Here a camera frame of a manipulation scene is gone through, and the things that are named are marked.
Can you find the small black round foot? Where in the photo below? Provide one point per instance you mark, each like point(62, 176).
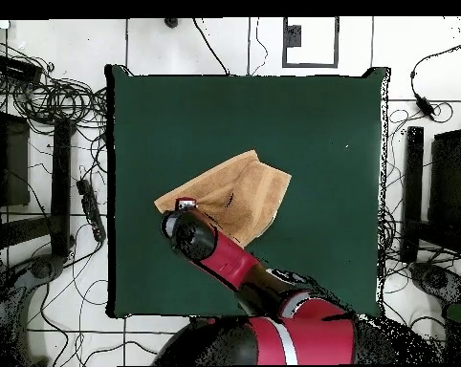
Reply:
point(171, 22)

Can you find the dark green table cloth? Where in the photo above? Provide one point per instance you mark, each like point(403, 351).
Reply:
point(311, 114)

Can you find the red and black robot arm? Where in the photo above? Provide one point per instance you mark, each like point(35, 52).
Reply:
point(230, 260)

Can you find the long black power strip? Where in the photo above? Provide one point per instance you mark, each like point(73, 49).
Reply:
point(91, 210)

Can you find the flat black adapter box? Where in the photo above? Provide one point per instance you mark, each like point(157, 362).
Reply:
point(16, 69)

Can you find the black power brick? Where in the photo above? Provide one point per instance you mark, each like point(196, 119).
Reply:
point(425, 106)

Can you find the dark chair base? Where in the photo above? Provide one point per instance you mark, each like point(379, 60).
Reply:
point(437, 279)
point(43, 269)

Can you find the dark grey square plate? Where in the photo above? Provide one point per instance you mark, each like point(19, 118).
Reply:
point(294, 36)

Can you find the black metal stand frame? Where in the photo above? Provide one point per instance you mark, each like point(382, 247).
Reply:
point(450, 183)
point(61, 183)

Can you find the black upright bar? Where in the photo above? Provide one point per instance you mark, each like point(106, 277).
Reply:
point(413, 183)

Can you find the tan terry towel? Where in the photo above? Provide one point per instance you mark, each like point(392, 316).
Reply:
point(245, 191)

